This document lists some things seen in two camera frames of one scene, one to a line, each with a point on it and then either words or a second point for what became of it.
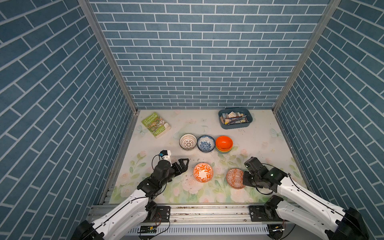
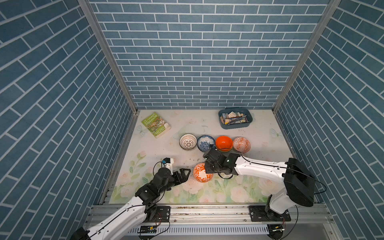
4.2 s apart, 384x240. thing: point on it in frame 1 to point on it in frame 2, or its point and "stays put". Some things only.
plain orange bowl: (224, 143) stays put
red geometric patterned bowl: (234, 178) to (241, 144)
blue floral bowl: (206, 143) stays put
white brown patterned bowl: (188, 141) stays put
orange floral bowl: (203, 172) stays put
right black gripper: (245, 181) to (207, 168)
